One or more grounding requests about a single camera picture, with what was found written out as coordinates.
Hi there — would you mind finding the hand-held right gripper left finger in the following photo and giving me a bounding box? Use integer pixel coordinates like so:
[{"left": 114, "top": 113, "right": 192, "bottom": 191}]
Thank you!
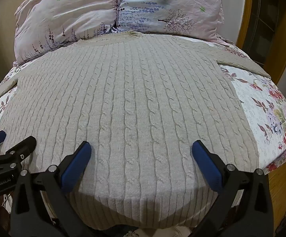
[{"left": 11, "top": 141, "right": 93, "bottom": 237}]

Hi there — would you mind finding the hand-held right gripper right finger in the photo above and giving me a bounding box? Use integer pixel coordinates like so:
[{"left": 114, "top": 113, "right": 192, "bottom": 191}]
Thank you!
[{"left": 192, "top": 140, "right": 277, "bottom": 237}]

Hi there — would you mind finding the beige cable knit sweater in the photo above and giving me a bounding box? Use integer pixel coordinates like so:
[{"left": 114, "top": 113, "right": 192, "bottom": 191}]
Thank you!
[{"left": 0, "top": 31, "right": 270, "bottom": 230}]

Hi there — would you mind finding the white floral bedsheet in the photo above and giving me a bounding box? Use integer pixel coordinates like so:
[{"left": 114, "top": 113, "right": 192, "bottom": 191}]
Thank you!
[{"left": 0, "top": 33, "right": 286, "bottom": 237}]

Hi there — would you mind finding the pink floral pillow left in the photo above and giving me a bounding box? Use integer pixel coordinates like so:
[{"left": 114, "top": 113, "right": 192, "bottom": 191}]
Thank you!
[{"left": 13, "top": 0, "right": 225, "bottom": 66}]

